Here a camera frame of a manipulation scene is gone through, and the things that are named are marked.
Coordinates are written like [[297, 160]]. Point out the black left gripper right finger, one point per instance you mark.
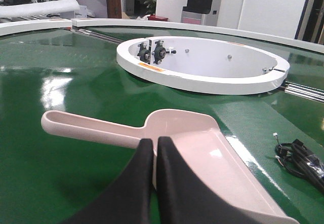
[[183, 197]]

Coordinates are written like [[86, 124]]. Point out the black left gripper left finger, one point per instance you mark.
[[127, 199]]

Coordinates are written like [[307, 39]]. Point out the pink plastic dustpan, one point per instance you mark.
[[199, 141]]

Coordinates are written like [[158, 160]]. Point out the right black bearing block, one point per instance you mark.
[[159, 52]]

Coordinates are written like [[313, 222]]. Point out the black bearing block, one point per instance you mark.
[[144, 53], [159, 52]]

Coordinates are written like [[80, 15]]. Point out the left black bearing block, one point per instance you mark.
[[144, 53]]

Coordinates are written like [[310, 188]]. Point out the steel transfer rollers right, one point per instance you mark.
[[303, 91]]

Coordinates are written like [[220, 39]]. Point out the steel transfer rollers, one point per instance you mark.
[[97, 35], [303, 91]]

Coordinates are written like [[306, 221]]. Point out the steel transfer rollers far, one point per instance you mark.
[[97, 35]]

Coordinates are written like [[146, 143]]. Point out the white kiosk machine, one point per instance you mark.
[[274, 17]]

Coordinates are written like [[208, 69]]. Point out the white foam roll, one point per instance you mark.
[[43, 8]]

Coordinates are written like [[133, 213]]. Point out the white outer guard rail right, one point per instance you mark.
[[82, 22]]

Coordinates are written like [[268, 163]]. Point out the white guard rail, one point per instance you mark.
[[82, 22], [32, 25]]

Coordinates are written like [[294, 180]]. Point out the white outer guard rail left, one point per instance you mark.
[[32, 25]]

